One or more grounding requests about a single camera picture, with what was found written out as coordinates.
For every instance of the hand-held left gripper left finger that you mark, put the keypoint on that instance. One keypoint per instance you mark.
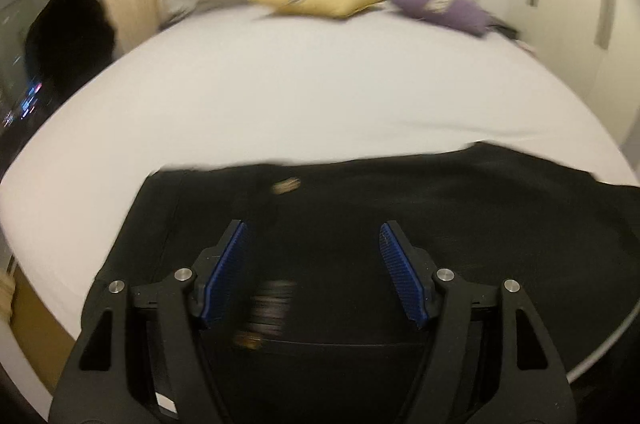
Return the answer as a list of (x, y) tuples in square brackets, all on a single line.
[(227, 274)]

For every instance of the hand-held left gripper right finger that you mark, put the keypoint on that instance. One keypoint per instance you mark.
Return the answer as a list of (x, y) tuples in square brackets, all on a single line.
[(400, 274)]

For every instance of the black pants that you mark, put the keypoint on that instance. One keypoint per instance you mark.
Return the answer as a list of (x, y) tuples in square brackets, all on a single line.
[(325, 204)]

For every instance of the white bed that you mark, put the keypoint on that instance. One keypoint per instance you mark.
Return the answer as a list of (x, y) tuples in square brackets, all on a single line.
[(300, 88)]

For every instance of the purple cushion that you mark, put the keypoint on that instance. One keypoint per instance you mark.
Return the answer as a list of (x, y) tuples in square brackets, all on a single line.
[(445, 11)]

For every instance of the dark nightstand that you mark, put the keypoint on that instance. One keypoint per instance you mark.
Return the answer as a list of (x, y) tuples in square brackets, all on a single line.
[(507, 28)]

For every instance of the black garment on chair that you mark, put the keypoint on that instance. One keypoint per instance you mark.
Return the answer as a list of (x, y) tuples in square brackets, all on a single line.
[(70, 38)]

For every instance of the white wardrobe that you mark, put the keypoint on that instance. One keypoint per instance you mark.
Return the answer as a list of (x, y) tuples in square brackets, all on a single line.
[(575, 3)]

